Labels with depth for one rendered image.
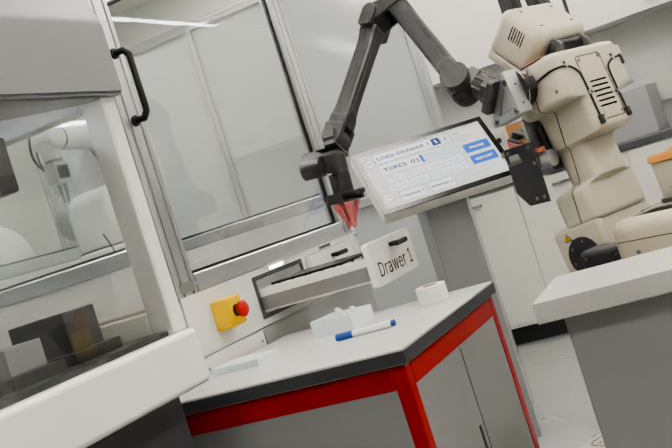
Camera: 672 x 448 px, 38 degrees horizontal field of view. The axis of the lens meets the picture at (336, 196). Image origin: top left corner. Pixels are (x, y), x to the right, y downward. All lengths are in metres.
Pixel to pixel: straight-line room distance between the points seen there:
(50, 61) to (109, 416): 0.61
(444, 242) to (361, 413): 1.72
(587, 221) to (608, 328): 0.73
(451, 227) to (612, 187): 1.04
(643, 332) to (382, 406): 0.49
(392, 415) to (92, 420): 0.55
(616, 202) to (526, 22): 0.51
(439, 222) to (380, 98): 0.92
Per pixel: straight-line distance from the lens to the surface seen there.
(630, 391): 1.90
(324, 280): 2.49
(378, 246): 2.47
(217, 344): 2.37
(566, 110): 2.57
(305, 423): 1.93
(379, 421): 1.87
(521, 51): 2.59
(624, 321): 1.87
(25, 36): 1.75
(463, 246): 3.55
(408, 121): 4.23
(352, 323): 2.25
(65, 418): 1.58
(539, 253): 5.47
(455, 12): 5.87
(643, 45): 6.05
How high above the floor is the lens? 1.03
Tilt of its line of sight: 1 degrees up
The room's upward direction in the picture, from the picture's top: 18 degrees counter-clockwise
